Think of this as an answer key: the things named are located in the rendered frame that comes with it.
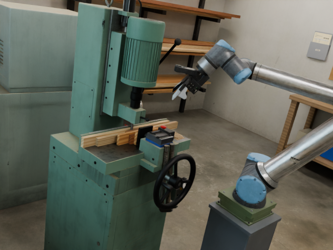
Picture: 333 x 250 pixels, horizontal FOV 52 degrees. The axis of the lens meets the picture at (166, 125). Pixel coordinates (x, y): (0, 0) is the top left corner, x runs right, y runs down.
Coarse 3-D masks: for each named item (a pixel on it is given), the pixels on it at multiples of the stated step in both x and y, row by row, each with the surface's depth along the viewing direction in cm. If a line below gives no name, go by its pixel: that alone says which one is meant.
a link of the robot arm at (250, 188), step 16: (320, 128) 152; (304, 144) 154; (320, 144) 151; (272, 160) 164; (288, 160) 158; (304, 160) 156; (240, 176) 171; (256, 176) 165; (272, 176) 163; (240, 192) 168; (256, 192) 164
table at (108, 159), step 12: (108, 144) 167; (132, 144) 172; (180, 144) 186; (84, 156) 159; (96, 156) 153; (108, 156) 155; (120, 156) 157; (132, 156) 160; (96, 168) 154; (108, 168) 150; (120, 168) 156; (156, 168) 161
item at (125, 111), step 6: (126, 102) 180; (120, 108) 176; (126, 108) 172; (132, 108) 172; (138, 108) 173; (120, 114) 176; (126, 114) 173; (132, 114) 170; (138, 114) 170; (144, 114) 173; (126, 120) 174; (132, 120) 171; (138, 120) 171; (144, 120) 175
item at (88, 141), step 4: (164, 120) 200; (144, 124) 188; (148, 124) 189; (152, 124) 190; (156, 124) 193; (124, 128) 177; (128, 128) 178; (136, 128) 182; (104, 132) 167; (108, 132) 168; (112, 132) 170; (116, 132) 172; (84, 136) 159; (88, 136) 160; (92, 136) 161; (96, 136) 162; (100, 136) 164; (84, 140) 158; (88, 140) 160; (92, 140) 161; (84, 144) 159; (88, 144) 160; (92, 144) 162
